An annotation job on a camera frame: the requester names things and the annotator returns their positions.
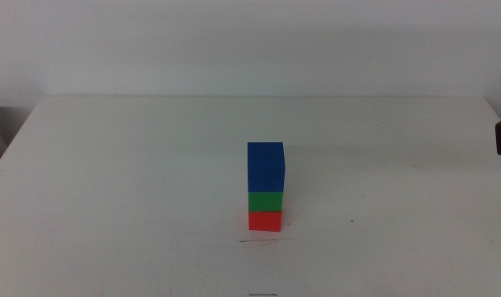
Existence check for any blue cube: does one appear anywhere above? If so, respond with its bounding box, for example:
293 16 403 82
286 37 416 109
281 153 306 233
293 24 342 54
247 141 286 194

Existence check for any red cube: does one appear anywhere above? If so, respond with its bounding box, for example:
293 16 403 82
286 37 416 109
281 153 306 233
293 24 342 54
248 210 282 233

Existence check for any green cube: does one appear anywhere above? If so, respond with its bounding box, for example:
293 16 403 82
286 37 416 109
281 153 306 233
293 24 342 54
248 191 284 214

